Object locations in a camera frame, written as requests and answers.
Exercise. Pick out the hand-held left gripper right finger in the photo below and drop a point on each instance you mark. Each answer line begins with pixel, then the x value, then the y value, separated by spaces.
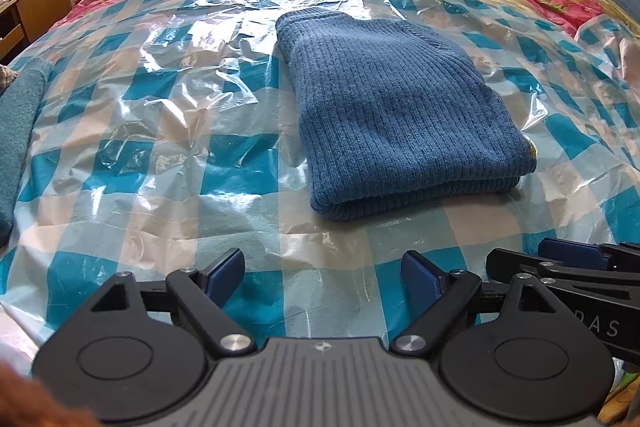
pixel 417 277

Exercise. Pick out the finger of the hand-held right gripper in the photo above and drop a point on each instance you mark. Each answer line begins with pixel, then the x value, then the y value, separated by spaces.
pixel 565 251
pixel 575 274

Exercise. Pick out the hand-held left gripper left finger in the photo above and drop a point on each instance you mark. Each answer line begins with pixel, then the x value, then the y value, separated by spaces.
pixel 221 279

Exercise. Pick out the blue knit sweater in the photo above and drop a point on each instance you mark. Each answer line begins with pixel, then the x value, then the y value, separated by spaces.
pixel 395 107

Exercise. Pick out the blue white checkered plastic sheet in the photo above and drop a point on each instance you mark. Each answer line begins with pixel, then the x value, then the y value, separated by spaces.
pixel 150 132

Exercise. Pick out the brown fuzzy cloth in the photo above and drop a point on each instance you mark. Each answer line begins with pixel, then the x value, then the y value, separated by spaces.
pixel 25 399

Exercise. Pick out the teal towel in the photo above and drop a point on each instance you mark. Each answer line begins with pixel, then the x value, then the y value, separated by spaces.
pixel 20 142

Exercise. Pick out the plaid cloth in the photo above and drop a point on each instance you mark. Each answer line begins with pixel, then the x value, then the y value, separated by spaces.
pixel 7 79

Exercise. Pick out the wooden desk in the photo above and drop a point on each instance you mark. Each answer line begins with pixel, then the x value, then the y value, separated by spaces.
pixel 42 7

